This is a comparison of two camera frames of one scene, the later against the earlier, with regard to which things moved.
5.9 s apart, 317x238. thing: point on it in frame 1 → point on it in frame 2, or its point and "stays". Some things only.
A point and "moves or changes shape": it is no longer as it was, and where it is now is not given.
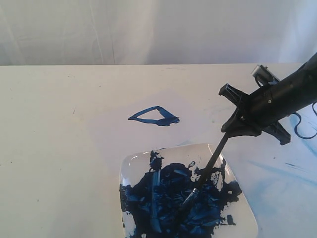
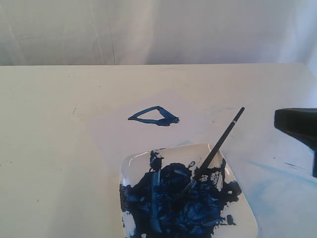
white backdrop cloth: [157, 32] stays
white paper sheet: [120, 120] stays
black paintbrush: [195, 192] moves or changes shape
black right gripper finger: [235, 126] → [301, 123]
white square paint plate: [154, 181] stays
